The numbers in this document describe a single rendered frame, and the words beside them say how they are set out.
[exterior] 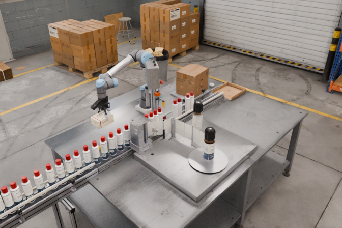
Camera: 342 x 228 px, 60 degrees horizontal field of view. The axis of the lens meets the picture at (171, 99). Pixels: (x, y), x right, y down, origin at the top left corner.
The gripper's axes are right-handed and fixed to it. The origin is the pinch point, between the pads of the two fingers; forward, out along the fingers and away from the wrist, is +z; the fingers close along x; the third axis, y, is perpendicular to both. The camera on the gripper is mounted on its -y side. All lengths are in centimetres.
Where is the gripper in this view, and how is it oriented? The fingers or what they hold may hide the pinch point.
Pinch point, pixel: (102, 117)
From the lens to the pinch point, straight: 274.1
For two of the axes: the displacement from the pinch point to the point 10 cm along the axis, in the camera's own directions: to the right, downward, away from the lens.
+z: -0.1, 8.9, 4.7
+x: -7.5, -3.1, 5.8
